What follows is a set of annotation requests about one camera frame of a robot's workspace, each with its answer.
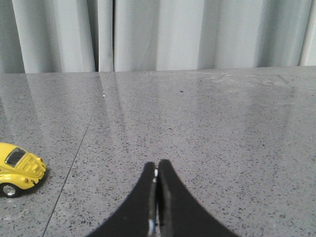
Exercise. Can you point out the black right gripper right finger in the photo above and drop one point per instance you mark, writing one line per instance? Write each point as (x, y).
(180, 215)

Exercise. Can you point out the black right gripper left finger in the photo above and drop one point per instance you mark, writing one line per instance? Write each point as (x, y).
(136, 216)

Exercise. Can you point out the yellow toy beetle car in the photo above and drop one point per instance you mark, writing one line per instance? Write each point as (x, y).
(19, 170)

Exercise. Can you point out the grey white curtain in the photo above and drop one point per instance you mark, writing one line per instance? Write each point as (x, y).
(141, 35)

